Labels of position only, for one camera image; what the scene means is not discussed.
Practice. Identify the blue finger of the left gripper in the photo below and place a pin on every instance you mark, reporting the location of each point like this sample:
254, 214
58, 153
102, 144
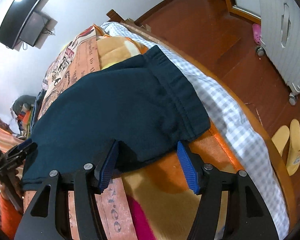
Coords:
25, 145

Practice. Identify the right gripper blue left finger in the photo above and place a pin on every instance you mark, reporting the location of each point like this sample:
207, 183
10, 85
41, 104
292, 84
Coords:
105, 172

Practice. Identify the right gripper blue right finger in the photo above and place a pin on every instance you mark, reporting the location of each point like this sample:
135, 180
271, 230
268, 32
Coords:
191, 165

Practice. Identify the dark navy fleece pants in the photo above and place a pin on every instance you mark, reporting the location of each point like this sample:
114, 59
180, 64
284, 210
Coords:
145, 103

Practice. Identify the orange sleeve forearm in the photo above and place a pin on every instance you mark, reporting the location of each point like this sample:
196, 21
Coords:
10, 217

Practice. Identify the left hand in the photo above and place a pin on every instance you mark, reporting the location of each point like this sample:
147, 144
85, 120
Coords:
10, 189

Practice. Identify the grey plush toy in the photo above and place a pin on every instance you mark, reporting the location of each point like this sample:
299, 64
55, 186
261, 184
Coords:
24, 100

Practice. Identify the folded blue denim jeans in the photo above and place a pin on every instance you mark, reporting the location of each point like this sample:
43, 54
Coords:
36, 108

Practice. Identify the printed orange bed blanket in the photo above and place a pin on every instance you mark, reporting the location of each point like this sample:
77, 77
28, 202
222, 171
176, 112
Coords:
47, 216

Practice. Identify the white checked bed sheet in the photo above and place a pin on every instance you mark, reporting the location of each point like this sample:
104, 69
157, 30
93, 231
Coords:
233, 124

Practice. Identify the yellow slipper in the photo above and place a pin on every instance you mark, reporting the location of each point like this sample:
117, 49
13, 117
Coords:
293, 159
280, 138

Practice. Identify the pink croc shoe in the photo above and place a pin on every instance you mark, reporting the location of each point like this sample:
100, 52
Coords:
257, 33

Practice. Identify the white ribbed suitcase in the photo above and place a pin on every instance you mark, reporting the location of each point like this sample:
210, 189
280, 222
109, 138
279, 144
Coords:
280, 40

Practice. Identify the small wall monitor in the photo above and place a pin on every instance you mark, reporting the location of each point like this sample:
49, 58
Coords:
33, 28

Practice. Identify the large wall television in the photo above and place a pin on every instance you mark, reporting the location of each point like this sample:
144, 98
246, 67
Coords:
14, 21

